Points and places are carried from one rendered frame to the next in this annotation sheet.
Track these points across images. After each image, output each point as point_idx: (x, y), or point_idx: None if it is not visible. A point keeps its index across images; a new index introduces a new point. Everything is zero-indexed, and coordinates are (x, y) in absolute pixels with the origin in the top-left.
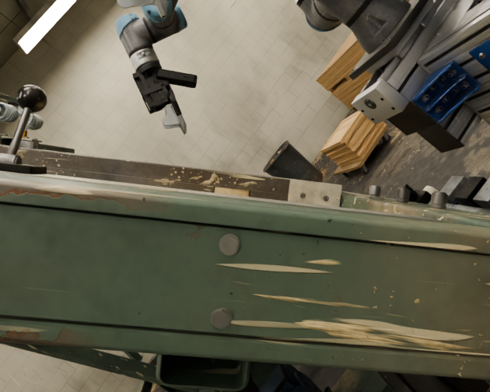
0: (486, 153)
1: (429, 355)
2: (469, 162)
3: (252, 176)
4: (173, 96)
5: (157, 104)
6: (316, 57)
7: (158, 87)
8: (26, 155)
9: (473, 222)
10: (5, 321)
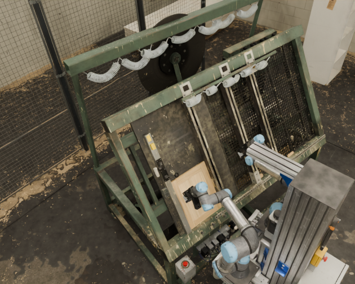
0: None
1: (153, 234)
2: None
3: (217, 187)
4: (243, 156)
5: (240, 151)
6: None
7: (244, 151)
8: (198, 137)
9: (181, 239)
10: (139, 205)
